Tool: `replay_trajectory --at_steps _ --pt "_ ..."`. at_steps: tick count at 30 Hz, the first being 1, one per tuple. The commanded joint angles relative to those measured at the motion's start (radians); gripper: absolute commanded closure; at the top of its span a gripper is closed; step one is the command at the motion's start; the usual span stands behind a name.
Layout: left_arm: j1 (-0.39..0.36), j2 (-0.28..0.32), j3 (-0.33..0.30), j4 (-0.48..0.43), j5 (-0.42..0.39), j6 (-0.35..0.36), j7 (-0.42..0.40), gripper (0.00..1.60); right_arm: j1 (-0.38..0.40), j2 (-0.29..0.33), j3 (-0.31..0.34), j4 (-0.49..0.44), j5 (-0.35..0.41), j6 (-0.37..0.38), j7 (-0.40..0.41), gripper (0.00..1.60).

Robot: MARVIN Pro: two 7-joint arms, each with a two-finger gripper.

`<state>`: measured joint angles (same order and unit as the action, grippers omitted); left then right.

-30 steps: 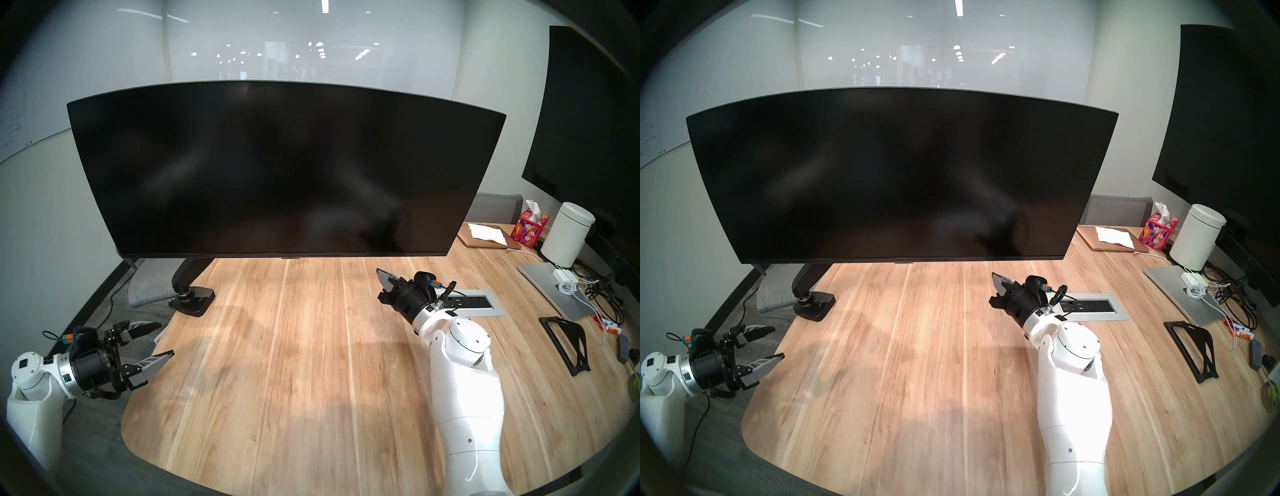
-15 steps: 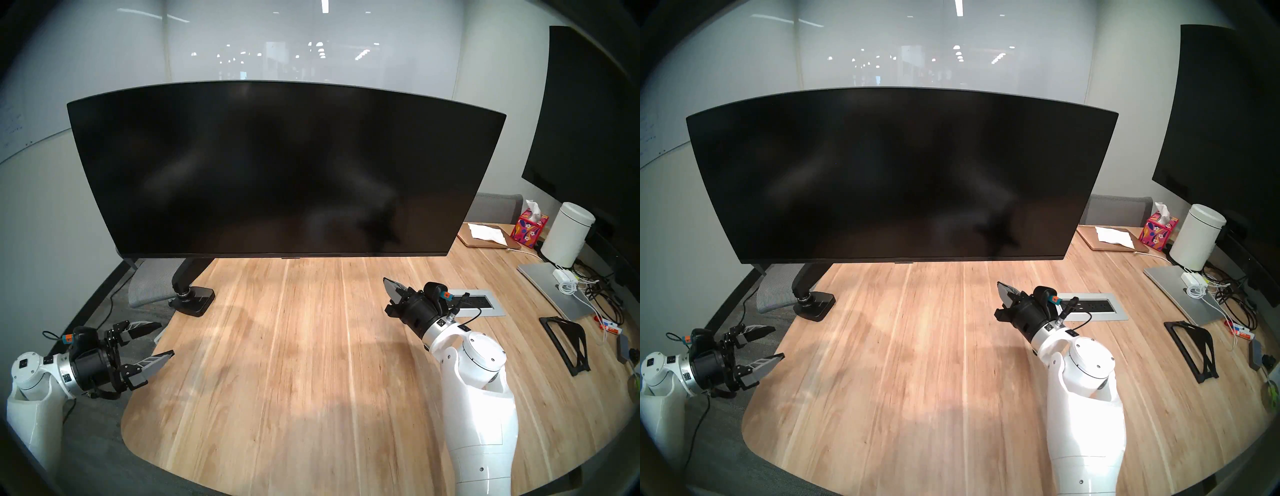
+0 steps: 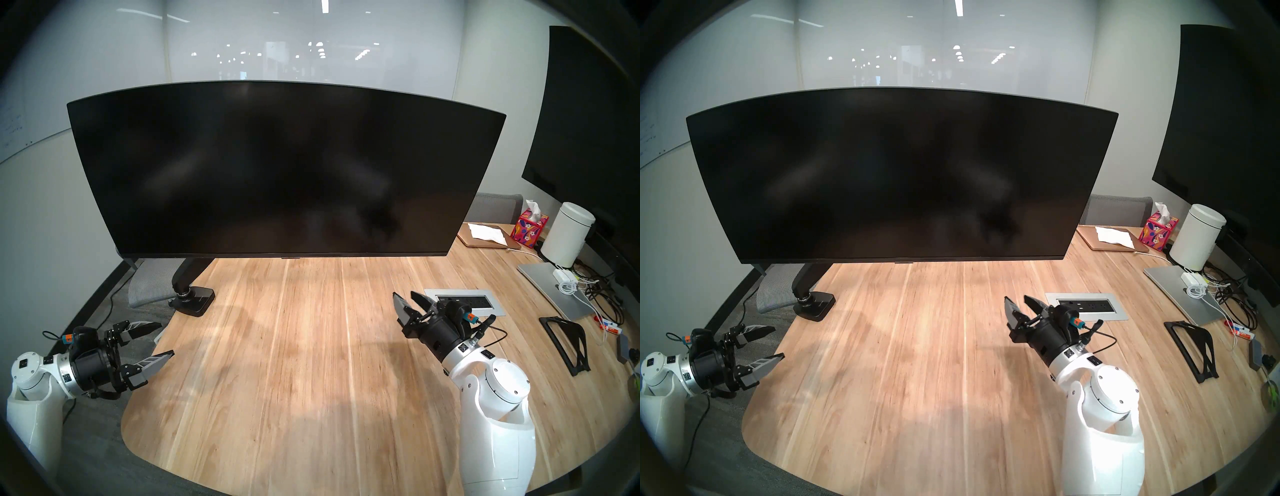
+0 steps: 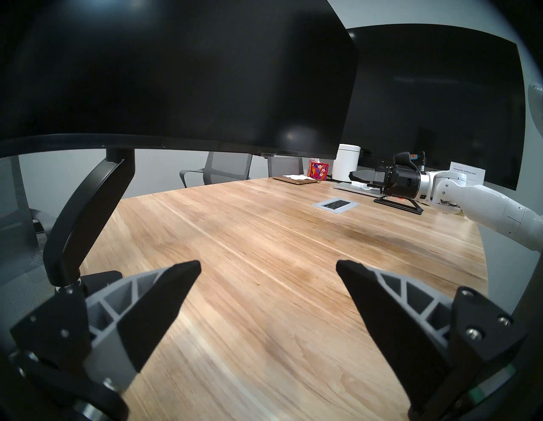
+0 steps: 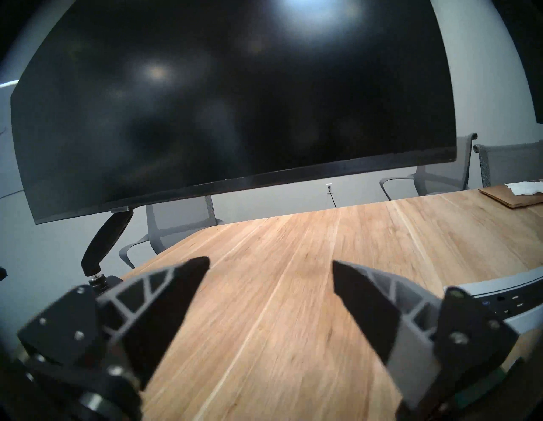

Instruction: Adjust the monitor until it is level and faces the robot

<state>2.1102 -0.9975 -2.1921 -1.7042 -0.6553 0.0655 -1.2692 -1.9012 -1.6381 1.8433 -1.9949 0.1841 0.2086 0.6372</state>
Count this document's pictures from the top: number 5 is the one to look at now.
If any silver table power outlet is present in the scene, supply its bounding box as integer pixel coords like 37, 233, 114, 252
443, 267, 543, 336

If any brown leather desk mat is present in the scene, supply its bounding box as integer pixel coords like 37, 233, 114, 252
479, 183, 543, 209

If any glass whiteboard with scribbles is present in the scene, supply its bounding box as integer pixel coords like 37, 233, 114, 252
0, 79, 26, 199

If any gray mesh office chair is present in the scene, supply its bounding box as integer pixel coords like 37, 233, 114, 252
380, 132, 479, 201
119, 195, 225, 270
473, 140, 543, 188

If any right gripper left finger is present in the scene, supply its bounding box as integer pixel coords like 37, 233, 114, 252
17, 256, 211, 421

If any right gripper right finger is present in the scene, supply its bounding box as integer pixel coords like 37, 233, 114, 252
332, 260, 520, 421

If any white paper napkin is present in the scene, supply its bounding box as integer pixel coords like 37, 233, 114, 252
504, 181, 543, 196

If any black curved computer monitor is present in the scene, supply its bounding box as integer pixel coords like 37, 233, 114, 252
10, 0, 458, 225

